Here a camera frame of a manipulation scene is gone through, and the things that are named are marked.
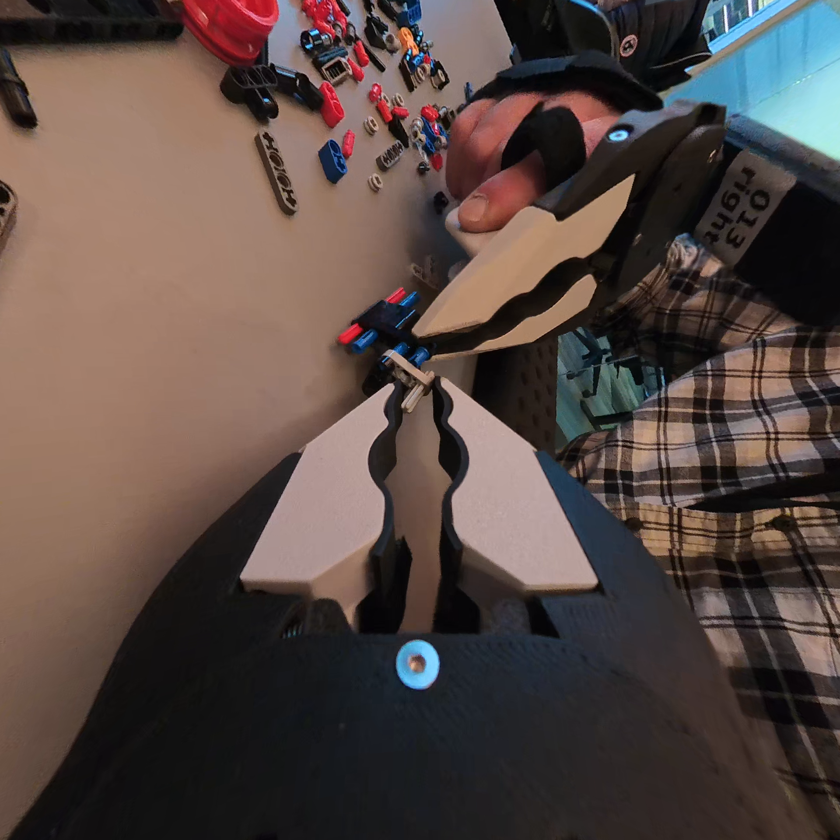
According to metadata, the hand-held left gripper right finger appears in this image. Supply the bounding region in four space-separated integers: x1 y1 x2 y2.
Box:
433 377 599 634

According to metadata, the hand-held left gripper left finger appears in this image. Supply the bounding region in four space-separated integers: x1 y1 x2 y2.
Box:
239 382 413 634

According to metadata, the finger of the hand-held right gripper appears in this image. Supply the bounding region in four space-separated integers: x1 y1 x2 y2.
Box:
428 277 599 360
411 172 637 340

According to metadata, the black blue toy brick assembly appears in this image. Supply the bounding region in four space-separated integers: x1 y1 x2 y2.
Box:
338 289 437 414

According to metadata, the person's right forearm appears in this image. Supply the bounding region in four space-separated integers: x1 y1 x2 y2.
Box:
591 233 808 395

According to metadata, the grey desk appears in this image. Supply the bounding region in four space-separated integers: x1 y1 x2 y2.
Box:
0 0 514 821

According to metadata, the person's right hand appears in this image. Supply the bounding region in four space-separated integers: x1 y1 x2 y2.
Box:
445 91 621 235

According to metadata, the black dimpled panel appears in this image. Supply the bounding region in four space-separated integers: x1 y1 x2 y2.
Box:
472 328 560 455

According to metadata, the person's plaid shirt torso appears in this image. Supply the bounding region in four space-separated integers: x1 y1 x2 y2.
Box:
558 328 840 840

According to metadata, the pile of small toy pins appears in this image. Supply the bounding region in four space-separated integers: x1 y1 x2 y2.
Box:
298 0 475 175

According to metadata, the grey thin toy liftarm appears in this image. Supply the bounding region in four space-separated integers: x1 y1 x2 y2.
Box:
255 129 300 217

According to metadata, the black connector with pin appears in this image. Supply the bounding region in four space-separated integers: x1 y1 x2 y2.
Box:
272 66 326 111

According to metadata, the black triangular toy connector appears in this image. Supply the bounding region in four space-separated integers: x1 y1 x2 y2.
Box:
220 63 280 123

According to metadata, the large red toy wheel hub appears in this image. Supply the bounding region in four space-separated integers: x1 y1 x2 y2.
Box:
179 0 281 68

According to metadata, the grey toy part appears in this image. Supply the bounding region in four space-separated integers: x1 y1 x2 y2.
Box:
0 180 19 255

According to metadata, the black toy pin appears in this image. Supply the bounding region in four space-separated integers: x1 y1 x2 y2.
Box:
0 49 39 130

